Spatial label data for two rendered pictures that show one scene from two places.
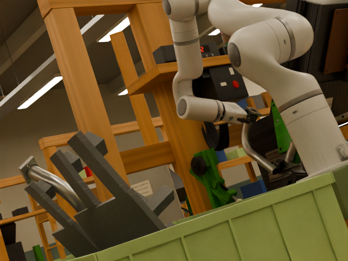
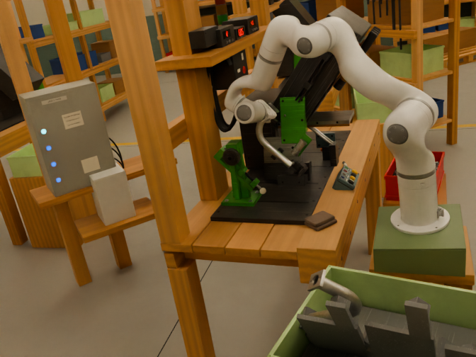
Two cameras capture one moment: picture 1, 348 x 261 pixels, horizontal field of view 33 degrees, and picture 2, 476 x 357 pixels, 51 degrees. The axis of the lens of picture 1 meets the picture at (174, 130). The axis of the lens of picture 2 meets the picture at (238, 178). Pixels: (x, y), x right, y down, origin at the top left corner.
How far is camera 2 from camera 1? 132 cm
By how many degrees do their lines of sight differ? 41
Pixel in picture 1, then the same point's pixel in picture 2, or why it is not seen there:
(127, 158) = not seen: hidden behind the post
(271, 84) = (411, 160)
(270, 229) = not seen: outside the picture
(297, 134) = (416, 198)
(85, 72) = (149, 60)
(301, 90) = (431, 168)
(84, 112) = (149, 106)
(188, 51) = (275, 69)
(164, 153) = (183, 131)
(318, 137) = (431, 203)
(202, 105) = (259, 112)
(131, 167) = not seen: hidden behind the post
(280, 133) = (287, 127)
